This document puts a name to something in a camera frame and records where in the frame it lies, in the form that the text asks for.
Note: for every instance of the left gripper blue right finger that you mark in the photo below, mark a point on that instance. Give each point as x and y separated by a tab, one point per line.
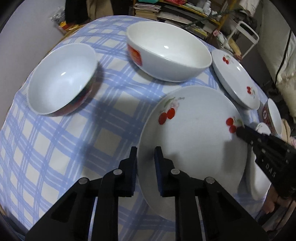
204	210

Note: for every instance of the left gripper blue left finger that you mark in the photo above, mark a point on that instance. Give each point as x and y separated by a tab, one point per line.
89	209

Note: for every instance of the cherry plate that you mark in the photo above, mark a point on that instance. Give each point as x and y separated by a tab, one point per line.
235	80
254	182
194	126

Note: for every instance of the patterned bowl with red seal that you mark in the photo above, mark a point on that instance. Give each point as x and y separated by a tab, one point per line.
271	117

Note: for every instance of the small red-sided bowl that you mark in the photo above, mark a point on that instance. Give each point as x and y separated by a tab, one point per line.
63	80

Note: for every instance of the large white bowl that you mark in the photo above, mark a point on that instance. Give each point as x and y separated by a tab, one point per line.
166	52

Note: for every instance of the person's right hand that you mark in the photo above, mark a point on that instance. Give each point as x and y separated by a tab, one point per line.
271	200

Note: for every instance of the blue plaid tablecloth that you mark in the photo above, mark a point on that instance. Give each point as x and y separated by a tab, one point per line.
41	157

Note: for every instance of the cream office chair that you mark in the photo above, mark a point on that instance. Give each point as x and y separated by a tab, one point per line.
277	49

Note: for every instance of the white metal trolley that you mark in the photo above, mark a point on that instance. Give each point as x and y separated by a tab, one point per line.
240	41

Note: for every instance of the wooden bookshelf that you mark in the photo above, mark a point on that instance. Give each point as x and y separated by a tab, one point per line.
200	18

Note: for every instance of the stack of books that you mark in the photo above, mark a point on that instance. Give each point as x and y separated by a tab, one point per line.
147	11

